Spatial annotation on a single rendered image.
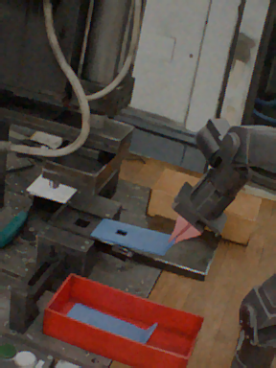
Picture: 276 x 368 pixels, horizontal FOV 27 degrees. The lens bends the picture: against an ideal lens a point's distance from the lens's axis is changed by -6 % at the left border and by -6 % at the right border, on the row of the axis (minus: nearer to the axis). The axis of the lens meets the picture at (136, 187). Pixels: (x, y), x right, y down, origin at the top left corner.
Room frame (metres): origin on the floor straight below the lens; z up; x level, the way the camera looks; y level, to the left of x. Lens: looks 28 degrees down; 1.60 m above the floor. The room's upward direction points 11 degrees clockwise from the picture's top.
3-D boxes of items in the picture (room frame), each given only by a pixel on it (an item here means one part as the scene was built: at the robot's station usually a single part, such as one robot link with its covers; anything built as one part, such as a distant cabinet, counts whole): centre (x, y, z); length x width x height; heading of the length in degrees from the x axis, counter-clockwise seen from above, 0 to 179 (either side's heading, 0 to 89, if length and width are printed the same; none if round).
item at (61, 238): (0.98, 0.09, 0.98); 0.20 x 0.10 x 0.01; 167
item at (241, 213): (1.21, -0.17, 0.93); 0.25 x 0.13 x 0.08; 77
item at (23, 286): (0.80, 0.13, 0.95); 0.15 x 0.03 x 0.10; 167
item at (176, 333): (0.75, -0.02, 0.93); 0.25 x 0.12 x 0.06; 77
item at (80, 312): (0.75, 0.00, 0.92); 0.15 x 0.07 x 0.03; 74
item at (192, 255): (1.06, -0.11, 0.91); 0.17 x 0.16 x 0.02; 167
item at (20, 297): (0.74, 0.15, 0.95); 0.06 x 0.03 x 0.09; 167
